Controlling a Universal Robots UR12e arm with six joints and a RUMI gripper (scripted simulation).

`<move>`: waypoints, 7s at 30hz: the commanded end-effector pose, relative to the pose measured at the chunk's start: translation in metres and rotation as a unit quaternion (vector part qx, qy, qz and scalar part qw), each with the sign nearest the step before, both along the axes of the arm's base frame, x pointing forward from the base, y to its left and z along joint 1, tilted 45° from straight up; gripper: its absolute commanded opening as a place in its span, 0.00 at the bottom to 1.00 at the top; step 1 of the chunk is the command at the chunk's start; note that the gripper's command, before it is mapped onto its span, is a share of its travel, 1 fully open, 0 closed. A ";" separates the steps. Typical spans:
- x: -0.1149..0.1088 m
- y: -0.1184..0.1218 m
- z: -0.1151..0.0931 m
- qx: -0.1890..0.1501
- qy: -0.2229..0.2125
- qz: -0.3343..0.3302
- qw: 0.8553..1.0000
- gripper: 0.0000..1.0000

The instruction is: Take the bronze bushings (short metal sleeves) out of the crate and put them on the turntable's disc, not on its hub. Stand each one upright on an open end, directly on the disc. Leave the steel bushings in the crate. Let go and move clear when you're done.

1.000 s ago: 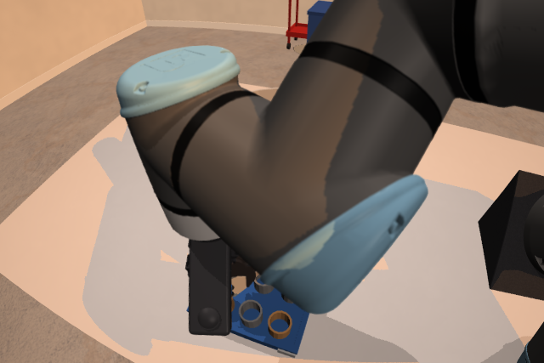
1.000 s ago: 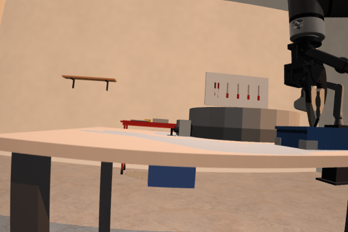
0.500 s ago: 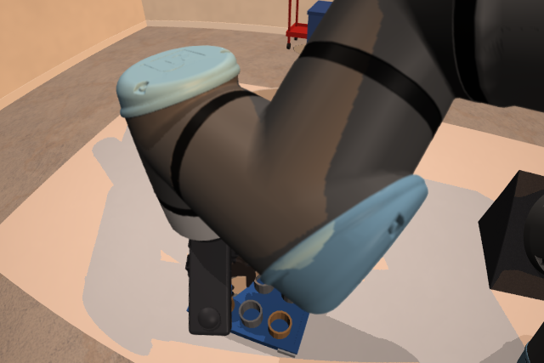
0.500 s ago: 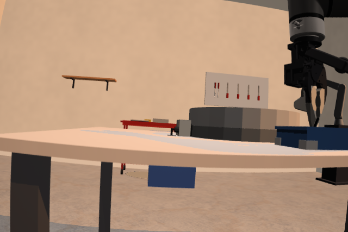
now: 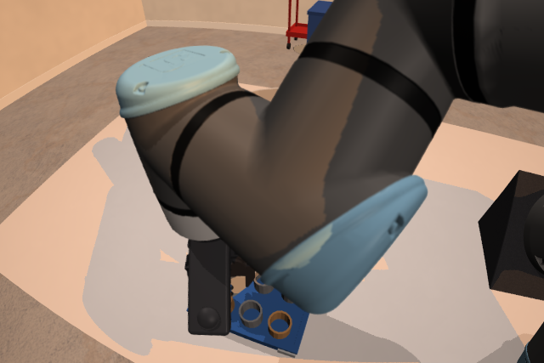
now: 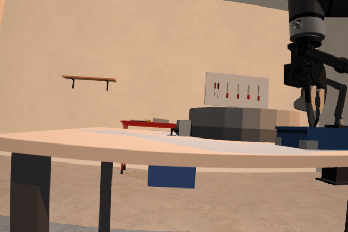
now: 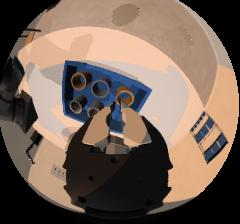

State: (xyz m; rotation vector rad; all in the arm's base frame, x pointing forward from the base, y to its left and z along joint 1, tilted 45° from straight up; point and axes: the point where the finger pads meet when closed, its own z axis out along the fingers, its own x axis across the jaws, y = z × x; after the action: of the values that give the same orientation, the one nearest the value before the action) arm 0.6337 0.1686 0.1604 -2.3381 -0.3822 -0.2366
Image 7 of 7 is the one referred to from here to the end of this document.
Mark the blue open crate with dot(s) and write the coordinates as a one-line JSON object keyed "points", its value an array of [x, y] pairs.
{"points": [[139, 90]]}

